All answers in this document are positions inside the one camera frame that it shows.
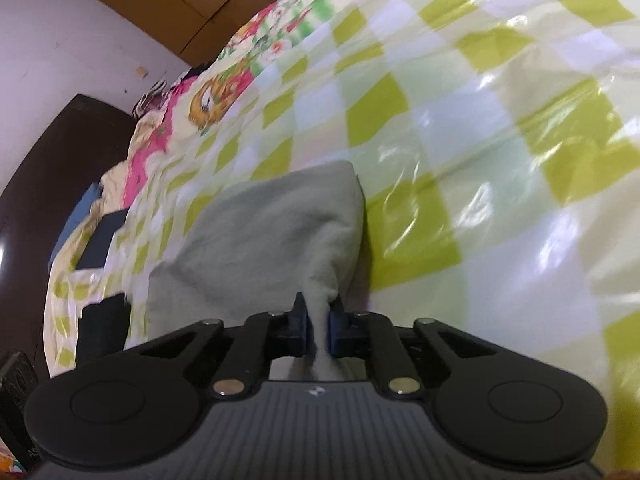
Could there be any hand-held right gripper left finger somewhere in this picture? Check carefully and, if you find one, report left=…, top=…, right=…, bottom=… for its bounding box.
left=127, top=292, right=310, bottom=397

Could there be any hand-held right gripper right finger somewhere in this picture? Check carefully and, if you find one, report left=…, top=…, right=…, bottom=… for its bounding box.
left=327, top=294, right=496, bottom=397

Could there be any black cloth item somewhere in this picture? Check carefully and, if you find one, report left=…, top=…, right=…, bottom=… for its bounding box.
left=75, top=294, right=129, bottom=370

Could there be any checkered printed bed sheet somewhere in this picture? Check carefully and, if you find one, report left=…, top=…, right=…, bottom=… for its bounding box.
left=42, top=0, right=640, bottom=480

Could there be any dark navy flat item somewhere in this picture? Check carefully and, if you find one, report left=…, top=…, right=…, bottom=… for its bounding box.
left=75, top=208, right=130, bottom=271

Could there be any blue cloth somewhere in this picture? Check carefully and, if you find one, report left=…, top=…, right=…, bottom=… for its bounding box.
left=47, top=182, right=102, bottom=272

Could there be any black and white patterned cloth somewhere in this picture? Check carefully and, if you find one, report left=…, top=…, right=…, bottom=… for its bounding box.
left=132, top=77, right=174, bottom=117

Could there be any dark wooden bed board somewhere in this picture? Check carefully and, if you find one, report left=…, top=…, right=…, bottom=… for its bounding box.
left=0, top=94, right=138, bottom=386

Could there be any black box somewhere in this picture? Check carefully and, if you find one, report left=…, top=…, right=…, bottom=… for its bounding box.
left=0, top=351, right=42, bottom=473

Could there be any brown wooden wardrobe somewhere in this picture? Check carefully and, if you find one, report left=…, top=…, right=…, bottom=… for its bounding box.
left=42, top=0, right=346, bottom=68

